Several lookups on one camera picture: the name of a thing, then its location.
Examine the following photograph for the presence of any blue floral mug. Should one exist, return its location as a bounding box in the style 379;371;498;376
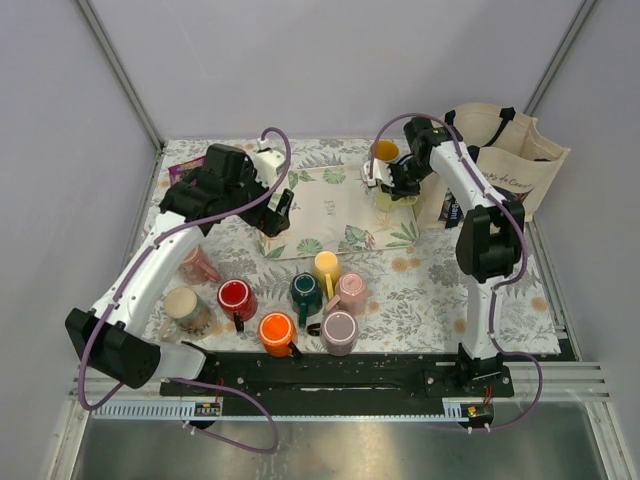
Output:
369;139;400;163

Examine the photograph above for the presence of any beige canvas tote bag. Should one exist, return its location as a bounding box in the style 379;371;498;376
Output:
413;103;570;229

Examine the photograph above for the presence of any pink faceted mug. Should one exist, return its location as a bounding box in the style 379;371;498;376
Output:
324;273;368;316

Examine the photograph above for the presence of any yellow mug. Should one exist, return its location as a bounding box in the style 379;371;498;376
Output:
312;251;342;300

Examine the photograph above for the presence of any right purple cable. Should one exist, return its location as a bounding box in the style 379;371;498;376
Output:
366;112;545;435

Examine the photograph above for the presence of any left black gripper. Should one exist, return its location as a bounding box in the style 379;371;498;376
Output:
224;161;293;236

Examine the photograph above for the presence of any orange mug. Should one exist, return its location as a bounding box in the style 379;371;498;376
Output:
258;311;302;359

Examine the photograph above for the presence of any dark green mug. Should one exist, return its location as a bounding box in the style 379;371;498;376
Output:
290;272;323;329

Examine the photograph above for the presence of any mauve purple mug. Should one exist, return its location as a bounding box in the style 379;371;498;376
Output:
321;311;359;356

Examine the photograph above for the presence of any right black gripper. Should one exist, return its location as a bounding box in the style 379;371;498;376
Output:
378;158;432;201

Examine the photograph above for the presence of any purple snack box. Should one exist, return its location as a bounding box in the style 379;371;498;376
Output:
168;156;205;186

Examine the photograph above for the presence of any pink patterned mug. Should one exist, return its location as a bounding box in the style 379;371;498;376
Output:
178;245;222;285

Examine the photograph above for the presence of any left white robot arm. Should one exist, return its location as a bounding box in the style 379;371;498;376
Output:
65;141;293;395

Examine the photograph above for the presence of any light green mug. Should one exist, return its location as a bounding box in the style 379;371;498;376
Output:
375;190;418;212

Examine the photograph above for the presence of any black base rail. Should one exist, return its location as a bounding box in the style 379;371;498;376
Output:
158;349;516;419

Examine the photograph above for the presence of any leaf print tray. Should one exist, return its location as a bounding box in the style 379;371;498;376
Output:
256;165;419;260

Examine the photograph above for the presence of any cream floral mug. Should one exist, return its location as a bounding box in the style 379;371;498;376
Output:
157;286;218;343

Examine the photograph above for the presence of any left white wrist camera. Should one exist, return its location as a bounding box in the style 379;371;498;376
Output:
250;147;287;189

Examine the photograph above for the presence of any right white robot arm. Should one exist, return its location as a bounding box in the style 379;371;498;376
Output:
366;113;527;396

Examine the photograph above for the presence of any red mug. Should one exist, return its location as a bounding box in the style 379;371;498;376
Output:
216;278;258;332

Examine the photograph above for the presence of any white cable duct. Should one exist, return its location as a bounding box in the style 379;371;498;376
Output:
92;397;494;423

